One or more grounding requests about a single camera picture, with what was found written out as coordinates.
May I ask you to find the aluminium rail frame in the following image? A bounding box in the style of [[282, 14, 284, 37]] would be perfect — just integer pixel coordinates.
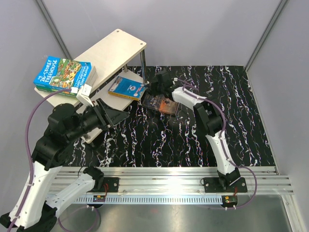
[[53, 167, 309, 232]]

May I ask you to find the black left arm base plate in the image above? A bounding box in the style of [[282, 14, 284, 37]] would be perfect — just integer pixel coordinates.
[[89, 177, 120, 193]]

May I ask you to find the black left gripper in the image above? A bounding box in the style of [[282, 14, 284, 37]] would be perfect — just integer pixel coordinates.
[[67, 97, 130, 142]]

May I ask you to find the dark green 104-storey treehouse book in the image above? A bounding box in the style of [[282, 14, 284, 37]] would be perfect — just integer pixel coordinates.
[[35, 84, 77, 97]]

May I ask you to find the blue 26-storey treehouse book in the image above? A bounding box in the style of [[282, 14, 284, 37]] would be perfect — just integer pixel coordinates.
[[33, 56, 98, 92]]

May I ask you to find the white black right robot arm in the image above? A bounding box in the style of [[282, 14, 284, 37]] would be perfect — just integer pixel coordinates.
[[145, 70, 240, 192]]

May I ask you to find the blue paperback book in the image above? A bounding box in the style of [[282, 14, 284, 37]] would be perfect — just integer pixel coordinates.
[[108, 76, 146, 101]]

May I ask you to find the dark tale of two cities book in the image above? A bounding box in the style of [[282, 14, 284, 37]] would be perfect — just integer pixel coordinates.
[[141, 93, 179, 116]]

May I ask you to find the white two-tier shelf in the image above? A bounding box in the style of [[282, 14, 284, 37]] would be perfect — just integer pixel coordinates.
[[34, 29, 150, 145]]

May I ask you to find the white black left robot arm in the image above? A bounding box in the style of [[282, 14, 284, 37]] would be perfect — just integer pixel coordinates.
[[0, 99, 129, 232]]

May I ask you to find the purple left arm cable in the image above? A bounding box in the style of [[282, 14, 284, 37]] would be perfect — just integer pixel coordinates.
[[4, 88, 102, 232]]

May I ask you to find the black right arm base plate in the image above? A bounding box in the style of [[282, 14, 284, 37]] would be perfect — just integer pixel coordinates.
[[200, 177, 248, 193]]

